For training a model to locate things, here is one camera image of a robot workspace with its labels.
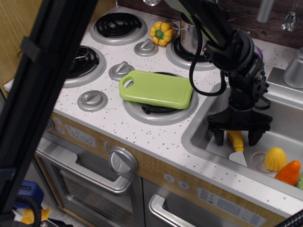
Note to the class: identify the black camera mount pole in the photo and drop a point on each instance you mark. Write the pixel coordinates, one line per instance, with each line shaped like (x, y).
(47, 57)

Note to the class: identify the silver stove knob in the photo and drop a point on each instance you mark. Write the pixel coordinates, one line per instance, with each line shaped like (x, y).
(92, 101)
(146, 48)
(118, 71)

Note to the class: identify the yellow handled white toy knife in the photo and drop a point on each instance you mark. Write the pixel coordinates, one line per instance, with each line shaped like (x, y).
(236, 139)

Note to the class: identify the purple striped toy onion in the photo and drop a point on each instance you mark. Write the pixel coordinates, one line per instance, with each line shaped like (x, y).
(258, 51)

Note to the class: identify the hanging clear utensil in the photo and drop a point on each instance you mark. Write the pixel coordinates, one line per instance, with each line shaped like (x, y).
(289, 21)

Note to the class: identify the silver stove knob bottom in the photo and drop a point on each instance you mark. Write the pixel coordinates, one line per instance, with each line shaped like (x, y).
(92, 101)

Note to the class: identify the yellow toy bell pepper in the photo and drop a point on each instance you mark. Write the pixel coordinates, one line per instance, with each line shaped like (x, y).
(161, 33)

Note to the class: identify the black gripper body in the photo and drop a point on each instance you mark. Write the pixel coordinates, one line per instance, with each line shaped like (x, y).
(231, 119)

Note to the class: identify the yellow toy corn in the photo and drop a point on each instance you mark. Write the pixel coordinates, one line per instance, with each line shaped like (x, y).
(275, 159)

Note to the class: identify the silver sink basin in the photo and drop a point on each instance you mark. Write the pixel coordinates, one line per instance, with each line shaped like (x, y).
(286, 132)

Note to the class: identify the orange toy carrot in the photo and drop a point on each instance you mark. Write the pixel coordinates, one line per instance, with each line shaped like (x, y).
(290, 173)

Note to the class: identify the front right black burner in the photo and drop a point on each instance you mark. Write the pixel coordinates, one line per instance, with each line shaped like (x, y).
(159, 115)

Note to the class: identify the silver oven knob left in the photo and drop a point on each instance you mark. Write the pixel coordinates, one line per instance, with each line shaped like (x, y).
(50, 125)

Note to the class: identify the green toy vegetable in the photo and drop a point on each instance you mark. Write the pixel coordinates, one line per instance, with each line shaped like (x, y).
(300, 182)

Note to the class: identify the silver dishwasher door handle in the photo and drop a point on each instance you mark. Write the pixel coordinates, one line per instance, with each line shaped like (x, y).
(156, 205)

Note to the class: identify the back left black burner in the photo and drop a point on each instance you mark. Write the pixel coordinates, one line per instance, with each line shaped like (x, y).
(117, 29)

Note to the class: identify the silver oven knob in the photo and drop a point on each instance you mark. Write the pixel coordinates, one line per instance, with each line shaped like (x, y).
(50, 125)
(121, 160)

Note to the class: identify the silver oven knob right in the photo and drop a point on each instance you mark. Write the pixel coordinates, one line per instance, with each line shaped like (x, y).
(121, 160)

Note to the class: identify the black burner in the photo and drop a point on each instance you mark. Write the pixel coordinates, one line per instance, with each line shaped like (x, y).
(159, 115)
(88, 65)
(117, 29)
(177, 60)

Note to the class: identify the blue clamp tool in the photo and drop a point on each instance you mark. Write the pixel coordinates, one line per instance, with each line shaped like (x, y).
(32, 190)

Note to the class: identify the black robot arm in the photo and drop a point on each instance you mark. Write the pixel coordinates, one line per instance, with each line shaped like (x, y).
(241, 69)

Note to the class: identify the silver stove knob top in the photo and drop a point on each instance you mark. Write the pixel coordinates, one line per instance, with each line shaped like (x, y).
(146, 48)

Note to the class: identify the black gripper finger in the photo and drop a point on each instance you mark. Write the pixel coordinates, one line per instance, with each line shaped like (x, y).
(219, 137)
(254, 137)

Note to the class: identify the front left black burner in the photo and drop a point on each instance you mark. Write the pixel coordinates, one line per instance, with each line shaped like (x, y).
(88, 65)

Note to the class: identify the silver stove knob middle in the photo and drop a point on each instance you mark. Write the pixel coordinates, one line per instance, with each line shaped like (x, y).
(118, 71)

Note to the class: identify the back right black burner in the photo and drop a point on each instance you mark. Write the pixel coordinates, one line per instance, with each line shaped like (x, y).
(177, 60)

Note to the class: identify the yellow cloth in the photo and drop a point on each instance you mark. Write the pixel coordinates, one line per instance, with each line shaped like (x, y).
(28, 215)

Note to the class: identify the tall steel pot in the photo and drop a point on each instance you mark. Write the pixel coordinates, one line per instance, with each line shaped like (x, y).
(188, 35)

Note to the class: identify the green plastic cutting board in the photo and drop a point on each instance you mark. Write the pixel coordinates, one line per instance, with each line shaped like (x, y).
(156, 89)

